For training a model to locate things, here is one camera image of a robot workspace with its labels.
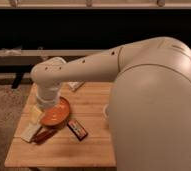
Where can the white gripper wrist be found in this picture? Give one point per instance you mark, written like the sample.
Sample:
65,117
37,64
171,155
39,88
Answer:
47,97

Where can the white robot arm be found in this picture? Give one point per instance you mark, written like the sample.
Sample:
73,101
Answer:
149,108

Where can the orange ceramic bowl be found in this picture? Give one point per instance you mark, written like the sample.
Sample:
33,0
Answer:
57,114

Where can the white paper card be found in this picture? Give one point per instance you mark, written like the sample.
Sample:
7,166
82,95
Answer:
75,85

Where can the brown chocolate bar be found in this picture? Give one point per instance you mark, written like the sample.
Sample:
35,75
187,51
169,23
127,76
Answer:
43,136

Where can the white cloth piece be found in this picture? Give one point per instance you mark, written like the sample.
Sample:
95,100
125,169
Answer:
29,132

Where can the dark red snack packet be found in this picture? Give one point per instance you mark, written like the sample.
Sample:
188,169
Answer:
77,129

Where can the clear plastic cup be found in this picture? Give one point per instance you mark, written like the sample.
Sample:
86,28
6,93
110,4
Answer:
105,112

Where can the white metal rail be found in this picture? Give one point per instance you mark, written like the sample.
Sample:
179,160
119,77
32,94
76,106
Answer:
47,53

